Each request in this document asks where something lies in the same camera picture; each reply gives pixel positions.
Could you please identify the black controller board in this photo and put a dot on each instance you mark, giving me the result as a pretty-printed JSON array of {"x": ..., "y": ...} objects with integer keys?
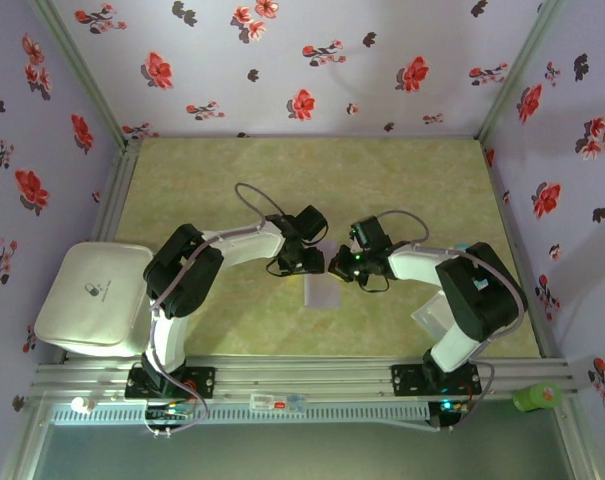
[
  {"x": 447, "y": 412},
  {"x": 169, "y": 411}
]

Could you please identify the aluminium side rail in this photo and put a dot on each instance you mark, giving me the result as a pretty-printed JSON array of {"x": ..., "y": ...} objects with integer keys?
[
  {"x": 509, "y": 225},
  {"x": 119, "y": 185}
]

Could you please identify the clear plastic box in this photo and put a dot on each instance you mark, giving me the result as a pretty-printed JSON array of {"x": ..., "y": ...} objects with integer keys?
[{"x": 427, "y": 317}]

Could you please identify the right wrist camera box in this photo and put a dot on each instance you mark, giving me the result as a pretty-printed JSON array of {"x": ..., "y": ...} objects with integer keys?
[{"x": 355, "y": 247}]

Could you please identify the blue white packet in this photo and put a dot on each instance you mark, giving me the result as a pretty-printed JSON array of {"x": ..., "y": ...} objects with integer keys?
[{"x": 462, "y": 246}]

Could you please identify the small white knob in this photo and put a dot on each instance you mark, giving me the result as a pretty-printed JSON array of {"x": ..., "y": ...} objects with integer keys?
[{"x": 83, "y": 404}]

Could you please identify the aluminium corner post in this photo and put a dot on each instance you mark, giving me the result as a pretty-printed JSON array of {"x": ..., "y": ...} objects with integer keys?
[
  {"x": 86, "y": 75},
  {"x": 514, "y": 75}
]

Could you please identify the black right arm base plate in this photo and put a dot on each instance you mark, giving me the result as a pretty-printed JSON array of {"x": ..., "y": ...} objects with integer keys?
[{"x": 407, "y": 380}]

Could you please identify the green cylindrical container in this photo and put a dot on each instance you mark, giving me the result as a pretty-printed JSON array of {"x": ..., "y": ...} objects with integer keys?
[{"x": 537, "y": 397}]

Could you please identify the white red label sticker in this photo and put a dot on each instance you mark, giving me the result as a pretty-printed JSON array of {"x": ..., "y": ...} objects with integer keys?
[{"x": 267, "y": 401}]

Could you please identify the long aluminium frame rail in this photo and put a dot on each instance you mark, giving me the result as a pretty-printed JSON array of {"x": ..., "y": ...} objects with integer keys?
[{"x": 307, "y": 375}]

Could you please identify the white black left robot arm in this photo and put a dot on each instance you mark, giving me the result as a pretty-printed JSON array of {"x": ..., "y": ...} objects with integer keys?
[{"x": 182, "y": 270}]

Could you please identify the lilac square paper sheet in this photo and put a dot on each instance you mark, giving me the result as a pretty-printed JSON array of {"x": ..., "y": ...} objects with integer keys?
[{"x": 322, "y": 292}]

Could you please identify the grey metal panel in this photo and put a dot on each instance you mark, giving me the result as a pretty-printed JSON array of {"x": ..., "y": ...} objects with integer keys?
[{"x": 302, "y": 455}]

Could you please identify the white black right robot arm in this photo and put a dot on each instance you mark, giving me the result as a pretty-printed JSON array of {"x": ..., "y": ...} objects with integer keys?
[{"x": 477, "y": 300}]

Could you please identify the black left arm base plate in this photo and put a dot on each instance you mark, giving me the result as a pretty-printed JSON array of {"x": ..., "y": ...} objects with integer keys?
[{"x": 202, "y": 382}]

